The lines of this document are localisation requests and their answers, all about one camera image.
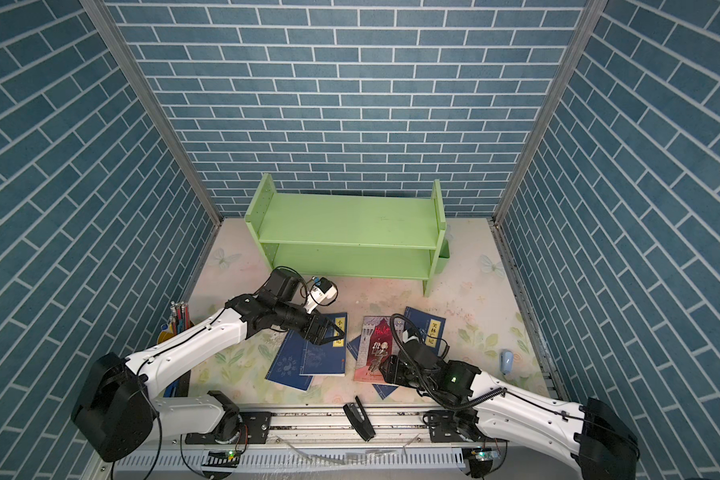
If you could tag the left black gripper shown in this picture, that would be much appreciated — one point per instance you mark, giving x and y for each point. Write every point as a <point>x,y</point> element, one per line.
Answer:
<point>318,337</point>

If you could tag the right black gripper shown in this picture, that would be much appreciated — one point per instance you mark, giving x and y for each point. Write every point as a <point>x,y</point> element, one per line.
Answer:
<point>393,369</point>

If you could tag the red Hamlet picture book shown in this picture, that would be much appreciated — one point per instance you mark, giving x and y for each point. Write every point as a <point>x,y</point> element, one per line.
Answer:
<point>376,345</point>

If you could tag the blue book yellow label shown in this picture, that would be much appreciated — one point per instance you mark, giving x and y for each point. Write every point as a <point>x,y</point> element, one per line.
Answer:
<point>324,360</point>
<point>430,325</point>

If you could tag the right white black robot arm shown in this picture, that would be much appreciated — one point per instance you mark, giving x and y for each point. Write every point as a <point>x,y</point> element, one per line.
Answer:
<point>589,437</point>

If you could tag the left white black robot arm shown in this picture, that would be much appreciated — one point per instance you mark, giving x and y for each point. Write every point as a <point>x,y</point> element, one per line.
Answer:
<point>121,406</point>

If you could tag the blue book centre bottom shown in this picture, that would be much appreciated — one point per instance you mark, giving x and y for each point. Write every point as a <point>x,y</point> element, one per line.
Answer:
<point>382,390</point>

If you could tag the blue book far left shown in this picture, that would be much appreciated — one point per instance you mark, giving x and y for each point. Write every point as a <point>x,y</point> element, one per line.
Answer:
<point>286,366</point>

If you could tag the black stapler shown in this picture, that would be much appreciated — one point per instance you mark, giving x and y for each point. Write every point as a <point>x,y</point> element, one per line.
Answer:
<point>359,419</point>

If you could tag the green wooden two-tier shelf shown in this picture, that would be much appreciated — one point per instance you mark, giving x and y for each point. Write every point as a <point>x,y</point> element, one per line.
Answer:
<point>349,236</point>

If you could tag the small light blue object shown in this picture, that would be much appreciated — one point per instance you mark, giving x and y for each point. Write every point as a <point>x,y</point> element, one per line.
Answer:
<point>506,362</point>

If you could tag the yellow pen cup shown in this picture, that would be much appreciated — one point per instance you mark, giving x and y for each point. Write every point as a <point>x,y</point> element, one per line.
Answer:
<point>178,321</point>

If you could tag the blue black folder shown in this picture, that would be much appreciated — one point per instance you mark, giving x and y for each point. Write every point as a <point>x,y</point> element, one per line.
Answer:
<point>179,387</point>

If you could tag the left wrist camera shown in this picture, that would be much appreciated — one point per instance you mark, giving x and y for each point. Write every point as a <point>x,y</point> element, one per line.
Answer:
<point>321,293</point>

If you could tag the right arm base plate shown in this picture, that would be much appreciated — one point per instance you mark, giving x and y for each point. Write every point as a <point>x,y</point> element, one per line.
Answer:
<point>446,426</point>

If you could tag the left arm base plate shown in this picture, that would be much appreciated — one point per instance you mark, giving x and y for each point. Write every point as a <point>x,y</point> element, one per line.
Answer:
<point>244,428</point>

